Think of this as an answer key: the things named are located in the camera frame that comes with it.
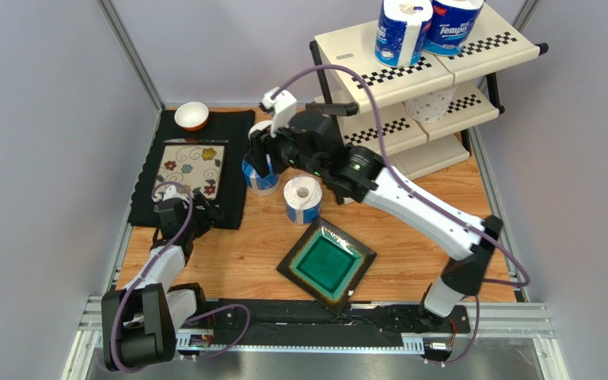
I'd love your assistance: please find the blue paper roll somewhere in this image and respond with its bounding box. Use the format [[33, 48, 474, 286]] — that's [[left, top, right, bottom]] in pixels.
[[241, 156, 280, 196]]

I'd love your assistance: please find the dotted white paper roll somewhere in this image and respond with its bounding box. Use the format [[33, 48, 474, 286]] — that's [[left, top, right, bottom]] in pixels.
[[404, 85, 458, 124]]

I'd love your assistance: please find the dark blue roll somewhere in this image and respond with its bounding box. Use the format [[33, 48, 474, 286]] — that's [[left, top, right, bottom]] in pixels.
[[374, 0, 433, 68]]

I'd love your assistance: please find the Tempo paper roll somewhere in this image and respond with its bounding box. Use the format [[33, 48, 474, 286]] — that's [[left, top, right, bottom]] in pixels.
[[424, 0, 485, 56]]

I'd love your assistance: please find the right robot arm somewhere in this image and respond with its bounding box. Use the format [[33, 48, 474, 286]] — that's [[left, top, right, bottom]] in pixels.
[[245, 111, 503, 321]]

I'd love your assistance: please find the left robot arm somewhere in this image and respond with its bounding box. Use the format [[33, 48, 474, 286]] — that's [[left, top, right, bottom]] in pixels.
[[101, 193, 223, 371]]

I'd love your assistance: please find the cream three-tier shelf rack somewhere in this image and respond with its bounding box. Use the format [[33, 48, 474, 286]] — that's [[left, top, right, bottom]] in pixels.
[[310, 6, 549, 179]]

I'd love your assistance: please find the plain white paper roll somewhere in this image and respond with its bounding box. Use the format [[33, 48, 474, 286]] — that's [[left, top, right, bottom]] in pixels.
[[249, 120, 272, 139]]

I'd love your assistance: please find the black fabric placemat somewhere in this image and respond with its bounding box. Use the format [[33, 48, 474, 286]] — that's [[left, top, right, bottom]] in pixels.
[[127, 110, 256, 230]]

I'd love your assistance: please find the blue banded wrapped roll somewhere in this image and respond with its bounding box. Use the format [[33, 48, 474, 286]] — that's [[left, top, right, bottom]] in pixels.
[[283, 175, 322, 225]]

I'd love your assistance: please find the floral square plate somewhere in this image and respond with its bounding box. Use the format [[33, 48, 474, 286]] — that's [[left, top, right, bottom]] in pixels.
[[154, 143, 226, 200]]

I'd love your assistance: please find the white and orange bowl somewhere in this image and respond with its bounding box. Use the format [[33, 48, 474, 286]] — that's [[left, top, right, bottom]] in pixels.
[[174, 101, 210, 131]]

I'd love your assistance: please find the green square glazed plate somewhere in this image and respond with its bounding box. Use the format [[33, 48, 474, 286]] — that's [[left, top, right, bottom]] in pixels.
[[276, 218, 377, 314]]

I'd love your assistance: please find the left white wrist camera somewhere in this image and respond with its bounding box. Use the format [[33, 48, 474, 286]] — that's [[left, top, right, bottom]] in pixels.
[[152, 185, 188, 204]]

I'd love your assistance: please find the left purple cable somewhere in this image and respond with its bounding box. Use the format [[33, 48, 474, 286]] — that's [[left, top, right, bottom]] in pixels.
[[108, 182, 251, 373]]

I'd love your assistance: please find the knife with dark handle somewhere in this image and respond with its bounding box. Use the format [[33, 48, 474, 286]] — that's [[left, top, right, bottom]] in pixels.
[[164, 139, 230, 145]]

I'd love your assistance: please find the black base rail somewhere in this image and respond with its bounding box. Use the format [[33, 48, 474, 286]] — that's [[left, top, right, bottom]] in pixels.
[[177, 298, 475, 361]]

